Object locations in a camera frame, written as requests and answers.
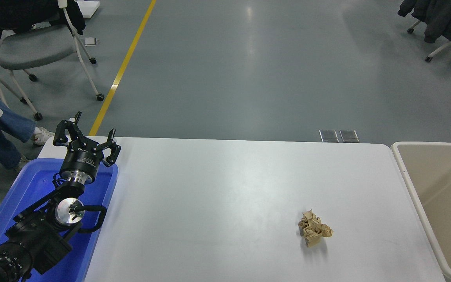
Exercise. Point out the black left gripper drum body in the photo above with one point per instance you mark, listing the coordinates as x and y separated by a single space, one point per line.
80 160

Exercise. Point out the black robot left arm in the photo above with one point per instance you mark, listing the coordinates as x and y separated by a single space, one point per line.
33 235

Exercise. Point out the blue plastic tray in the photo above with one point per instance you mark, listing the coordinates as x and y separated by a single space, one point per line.
26 188

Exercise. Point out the person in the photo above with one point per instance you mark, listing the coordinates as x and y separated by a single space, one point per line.
2 121

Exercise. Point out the small white floor box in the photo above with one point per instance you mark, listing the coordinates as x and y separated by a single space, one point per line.
91 41

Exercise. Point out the white flat board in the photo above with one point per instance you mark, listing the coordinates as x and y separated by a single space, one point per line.
88 8

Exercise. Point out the black jacket on chair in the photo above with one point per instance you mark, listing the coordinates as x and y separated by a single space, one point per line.
14 13

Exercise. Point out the metal floor socket plate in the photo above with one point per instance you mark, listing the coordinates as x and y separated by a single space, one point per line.
329 136
349 136

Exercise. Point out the crumpled tan paper ball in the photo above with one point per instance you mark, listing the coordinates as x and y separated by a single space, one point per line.
314 230

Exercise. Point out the large pale plastic bin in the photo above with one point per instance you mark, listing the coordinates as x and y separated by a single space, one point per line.
444 196

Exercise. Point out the dark grey hanging jackets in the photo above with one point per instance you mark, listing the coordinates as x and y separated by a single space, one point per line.
441 15

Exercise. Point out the grey chair with white frame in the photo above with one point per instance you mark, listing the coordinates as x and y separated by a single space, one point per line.
33 47

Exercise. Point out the white frame chair with casters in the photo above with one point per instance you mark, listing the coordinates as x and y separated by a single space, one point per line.
442 47

